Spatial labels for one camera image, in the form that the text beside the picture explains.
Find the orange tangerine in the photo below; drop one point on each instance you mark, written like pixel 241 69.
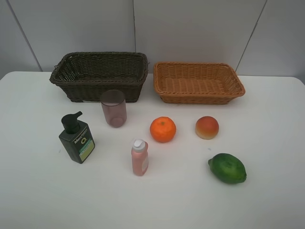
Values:
pixel 163 129

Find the translucent purple plastic cup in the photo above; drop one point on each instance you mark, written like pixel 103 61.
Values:
pixel 114 108

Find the red yellow peach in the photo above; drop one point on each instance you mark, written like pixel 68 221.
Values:
pixel 207 127

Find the dark green pump soap bottle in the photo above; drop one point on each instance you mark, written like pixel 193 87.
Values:
pixel 76 137

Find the green lime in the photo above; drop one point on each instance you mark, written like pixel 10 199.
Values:
pixel 227 168

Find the pink dish soap bottle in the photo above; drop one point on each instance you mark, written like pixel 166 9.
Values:
pixel 140 160

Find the orange wicker basket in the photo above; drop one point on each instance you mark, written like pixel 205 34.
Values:
pixel 196 83

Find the dark brown wicker basket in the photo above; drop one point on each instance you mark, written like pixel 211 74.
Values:
pixel 85 76

